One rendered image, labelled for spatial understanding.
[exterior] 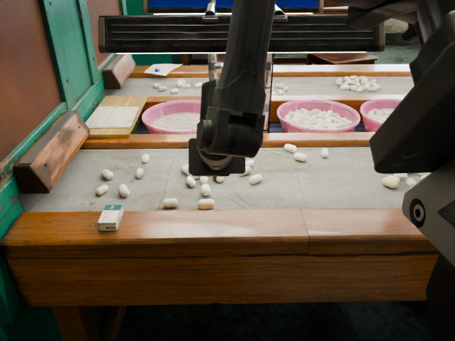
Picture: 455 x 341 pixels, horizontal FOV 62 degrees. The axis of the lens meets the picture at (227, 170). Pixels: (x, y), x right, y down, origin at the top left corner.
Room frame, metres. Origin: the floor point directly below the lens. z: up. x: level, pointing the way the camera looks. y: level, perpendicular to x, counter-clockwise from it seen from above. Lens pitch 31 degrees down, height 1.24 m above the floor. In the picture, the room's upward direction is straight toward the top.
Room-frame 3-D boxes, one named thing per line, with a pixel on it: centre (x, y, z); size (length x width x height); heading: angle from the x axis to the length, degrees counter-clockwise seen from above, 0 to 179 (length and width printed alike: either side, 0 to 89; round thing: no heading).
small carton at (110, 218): (0.60, 0.23, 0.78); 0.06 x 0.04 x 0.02; 1
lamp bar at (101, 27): (0.88, -0.03, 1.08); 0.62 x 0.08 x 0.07; 91
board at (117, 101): (1.15, 0.36, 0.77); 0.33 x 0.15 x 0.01; 1
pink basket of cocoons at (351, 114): (1.16, -0.30, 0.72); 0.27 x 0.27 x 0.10
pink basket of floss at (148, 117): (1.15, 0.14, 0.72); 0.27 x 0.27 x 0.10
